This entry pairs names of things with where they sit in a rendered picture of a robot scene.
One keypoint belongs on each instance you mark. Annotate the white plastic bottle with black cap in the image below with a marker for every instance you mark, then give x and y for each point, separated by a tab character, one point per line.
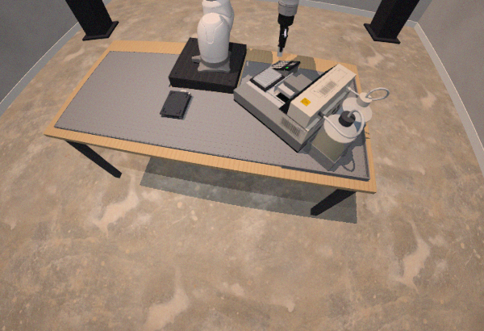
329	141

